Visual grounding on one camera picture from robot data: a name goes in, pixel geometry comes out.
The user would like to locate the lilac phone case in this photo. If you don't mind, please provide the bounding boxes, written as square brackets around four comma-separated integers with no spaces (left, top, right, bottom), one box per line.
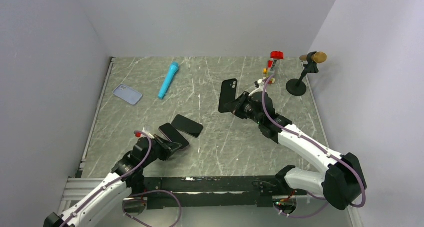
[112,84,143,106]

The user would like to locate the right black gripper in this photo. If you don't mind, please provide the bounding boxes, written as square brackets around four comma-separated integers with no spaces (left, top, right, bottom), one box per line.
[225,91,263,125]

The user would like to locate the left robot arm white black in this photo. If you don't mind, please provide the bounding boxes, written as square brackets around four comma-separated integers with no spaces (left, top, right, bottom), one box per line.
[43,131,182,227]

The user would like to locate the purple smartphone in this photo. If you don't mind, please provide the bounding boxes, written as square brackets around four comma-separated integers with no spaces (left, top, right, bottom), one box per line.
[158,123,190,150]

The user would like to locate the aluminium frame rail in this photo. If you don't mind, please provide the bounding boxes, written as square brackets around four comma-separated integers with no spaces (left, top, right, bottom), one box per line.
[62,178,104,202]

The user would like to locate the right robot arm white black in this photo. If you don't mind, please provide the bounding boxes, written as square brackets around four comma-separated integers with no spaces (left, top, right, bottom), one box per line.
[218,91,367,211]

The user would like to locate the blue toy microphone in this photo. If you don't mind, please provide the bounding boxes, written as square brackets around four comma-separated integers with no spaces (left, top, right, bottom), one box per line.
[158,62,179,100]

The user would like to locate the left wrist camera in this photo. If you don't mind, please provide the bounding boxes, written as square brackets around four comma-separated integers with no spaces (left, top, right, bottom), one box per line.
[133,128,155,140]

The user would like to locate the colourful toy brick stack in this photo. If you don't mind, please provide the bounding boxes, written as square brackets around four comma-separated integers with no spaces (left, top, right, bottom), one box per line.
[262,51,285,84]

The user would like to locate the black smartphone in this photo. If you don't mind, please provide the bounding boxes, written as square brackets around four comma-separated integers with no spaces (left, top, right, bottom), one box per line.
[171,114,204,138]

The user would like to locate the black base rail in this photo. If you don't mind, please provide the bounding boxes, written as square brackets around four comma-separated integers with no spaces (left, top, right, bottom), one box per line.
[124,175,307,210]

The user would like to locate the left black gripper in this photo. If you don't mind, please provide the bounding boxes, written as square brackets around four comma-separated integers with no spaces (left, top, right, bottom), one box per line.
[141,134,182,168]

